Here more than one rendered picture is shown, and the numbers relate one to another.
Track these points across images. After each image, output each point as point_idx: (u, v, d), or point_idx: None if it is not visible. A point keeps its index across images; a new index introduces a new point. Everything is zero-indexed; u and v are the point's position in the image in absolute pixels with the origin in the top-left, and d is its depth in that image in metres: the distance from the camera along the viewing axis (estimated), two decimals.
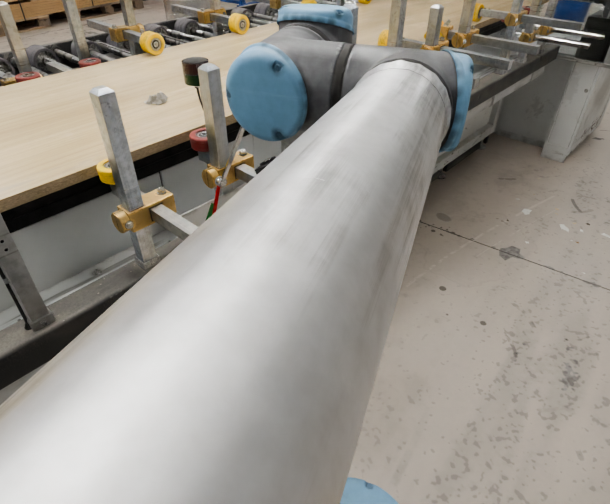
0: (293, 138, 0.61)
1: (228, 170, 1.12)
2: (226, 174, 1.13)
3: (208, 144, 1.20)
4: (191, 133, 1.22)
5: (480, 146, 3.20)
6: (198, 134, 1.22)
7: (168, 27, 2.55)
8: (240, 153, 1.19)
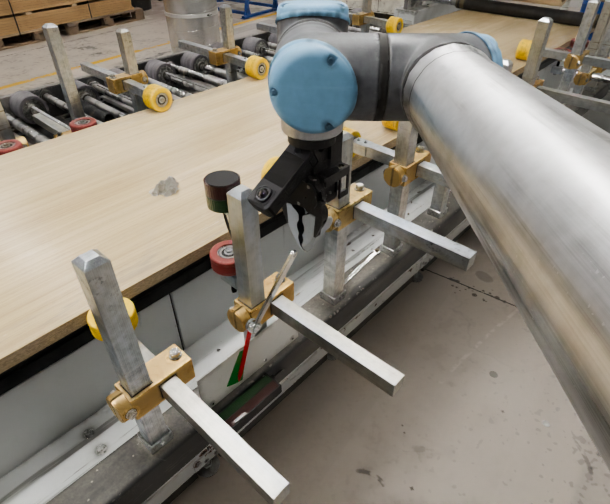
0: (335, 129, 0.63)
1: (263, 313, 0.83)
2: (261, 318, 0.84)
3: (234, 268, 0.91)
4: (212, 251, 0.93)
5: None
6: (220, 252, 0.93)
7: (174, 62, 2.26)
8: (277, 279, 0.91)
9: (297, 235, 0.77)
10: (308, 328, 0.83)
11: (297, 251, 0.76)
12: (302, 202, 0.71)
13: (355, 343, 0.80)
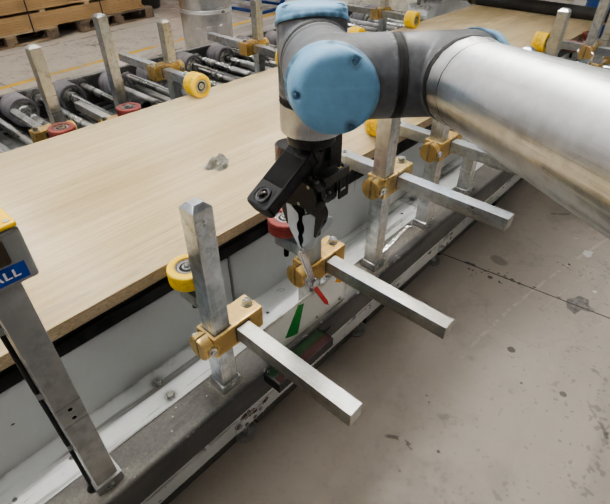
0: None
1: (312, 276, 0.91)
2: (313, 278, 0.92)
3: (291, 231, 1.00)
4: None
5: None
6: (277, 217, 1.02)
7: (200, 54, 2.35)
8: (330, 241, 1.00)
9: (297, 235, 0.77)
10: (362, 282, 0.92)
11: (303, 248, 0.77)
12: (302, 202, 0.71)
13: (407, 294, 0.89)
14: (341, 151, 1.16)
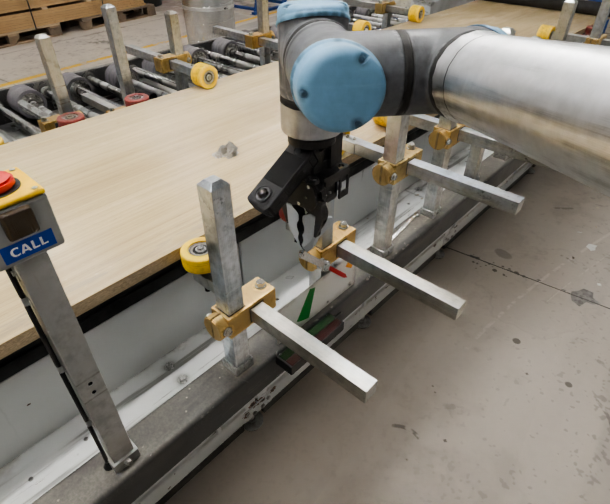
0: None
1: (322, 263, 0.91)
2: (324, 263, 0.93)
3: None
4: None
5: (529, 170, 3.01)
6: None
7: (205, 48, 2.36)
8: (341, 226, 1.01)
9: (297, 235, 0.77)
10: (374, 265, 0.93)
11: (303, 251, 0.77)
12: (302, 202, 0.71)
13: (418, 276, 0.90)
14: (350, 139, 1.16)
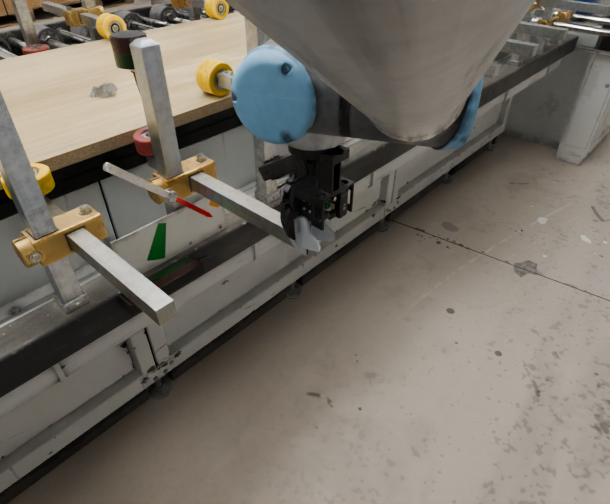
0: None
1: (161, 191, 0.84)
2: (165, 192, 0.85)
3: None
4: (136, 133, 0.95)
5: (489, 147, 2.94)
6: (144, 134, 0.95)
7: (142, 14, 2.28)
8: (198, 158, 0.93)
9: None
10: (221, 194, 0.85)
11: (107, 163, 0.70)
12: None
13: (264, 204, 0.82)
14: (228, 74, 1.09)
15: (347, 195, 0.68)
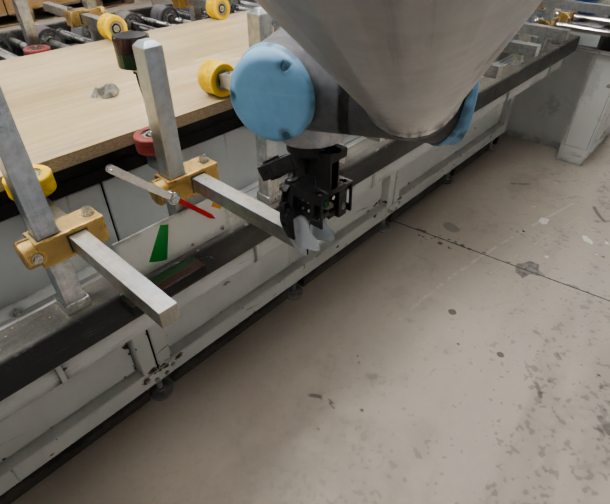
0: None
1: (163, 192, 0.83)
2: (167, 193, 0.84)
3: None
4: (136, 133, 0.95)
5: (490, 147, 2.93)
6: (144, 134, 0.95)
7: (143, 15, 2.27)
8: (200, 159, 0.92)
9: None
10: (221, 194, 0.85)
11: (110, 165, 0.69)
12: None
13: (264, 204, 0.82)
14: (230, 75, 1.08)
15: (346, 194, 0.68)
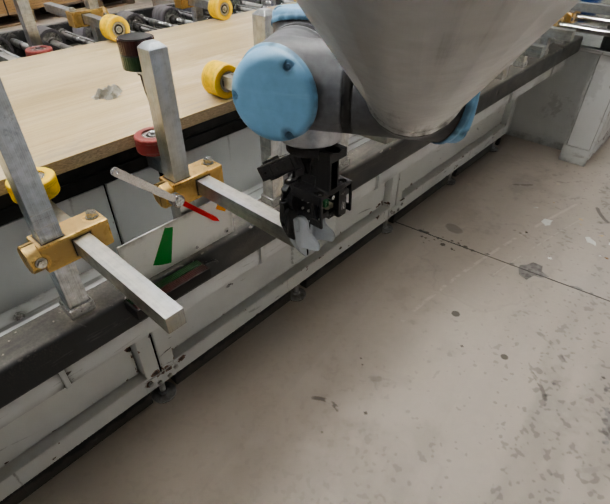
0: None
1: (168, 195, 0.82)
2: (172, 196, 0.84)
3: (156, 147, 0.93)
4: (136, 133, 0.95)
5: (492, 148, 2.92)
6: (145, 134, 0.95)
7: (145, 15, 2.27)
8: (204, 161, 0.92)
9: None
10: (221, 194, 0.85)
11: (115, 168, 0.68)
12: None
13: (264, 204, 0.82)
14: None
15: (346, 194, 0.68)
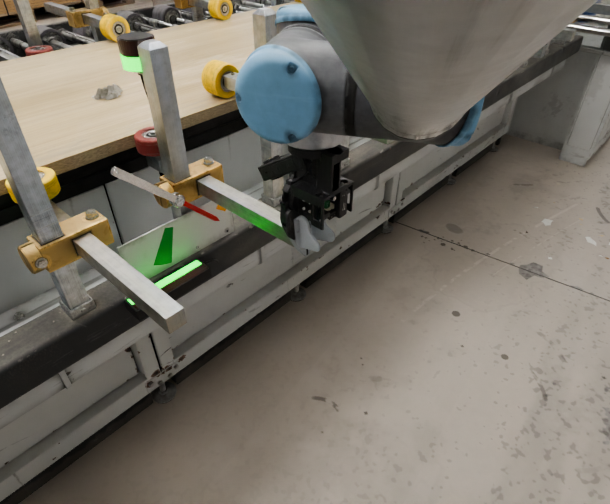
0: None
1: (168, 195, 0.82)
2: (172, 196, 0.83)
3: (157, 147, 0.93)
4: (137, 133, 0.95)
5: (492, 148, 2.92)
6: (145, 134, 0.95)
7: (145, 15, 2.27)
8: (205, 161, 0.92)
9: None
10: (221, 194, 0.85)
11: (115, 167, 0.68)
12: None
13: (264, 203, 0.82)
14: (235, 76, 1.07)
15: (347, 195, 0.68)
